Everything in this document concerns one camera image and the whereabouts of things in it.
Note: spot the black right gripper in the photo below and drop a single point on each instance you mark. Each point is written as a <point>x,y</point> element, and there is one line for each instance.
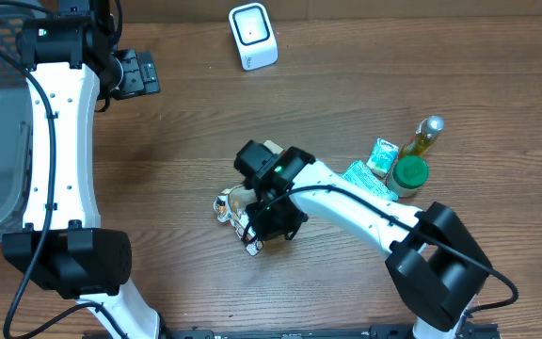
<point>272,227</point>

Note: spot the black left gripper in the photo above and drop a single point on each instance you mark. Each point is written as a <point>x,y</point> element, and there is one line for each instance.
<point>133,84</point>

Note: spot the brown Pantree snack bag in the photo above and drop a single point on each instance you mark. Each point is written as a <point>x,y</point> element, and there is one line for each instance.
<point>231,206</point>

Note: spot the teal wet wipes pack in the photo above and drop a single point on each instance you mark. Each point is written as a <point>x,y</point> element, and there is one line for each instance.
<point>360,175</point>

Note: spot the teal Kleenex tissue pack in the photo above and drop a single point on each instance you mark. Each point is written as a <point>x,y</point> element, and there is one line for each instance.
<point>382,157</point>

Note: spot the green lid white jar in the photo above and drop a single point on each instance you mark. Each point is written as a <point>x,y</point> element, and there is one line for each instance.
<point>407,176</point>

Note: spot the yellow oil bottle silver cap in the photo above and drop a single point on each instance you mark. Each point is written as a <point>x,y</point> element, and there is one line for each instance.
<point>425,136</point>

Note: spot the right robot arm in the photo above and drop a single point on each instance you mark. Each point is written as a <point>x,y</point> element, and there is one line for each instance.
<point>435,264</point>

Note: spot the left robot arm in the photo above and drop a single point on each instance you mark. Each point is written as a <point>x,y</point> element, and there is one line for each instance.
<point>72,61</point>

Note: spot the white barcode scanner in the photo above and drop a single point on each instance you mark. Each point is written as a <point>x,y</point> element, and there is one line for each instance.
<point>254,36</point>

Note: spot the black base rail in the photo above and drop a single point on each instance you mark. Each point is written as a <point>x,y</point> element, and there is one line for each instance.
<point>470,331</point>

